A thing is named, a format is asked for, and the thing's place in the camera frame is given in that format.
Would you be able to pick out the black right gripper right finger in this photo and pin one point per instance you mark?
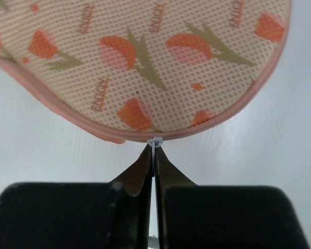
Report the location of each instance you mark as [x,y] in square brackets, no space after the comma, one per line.
[193,216]

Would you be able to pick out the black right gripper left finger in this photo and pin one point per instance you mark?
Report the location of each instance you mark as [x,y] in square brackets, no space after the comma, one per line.
[80,215]

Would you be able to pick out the tulip print mesh laundry bag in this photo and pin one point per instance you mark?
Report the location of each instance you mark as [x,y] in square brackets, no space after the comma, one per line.
[135,70]

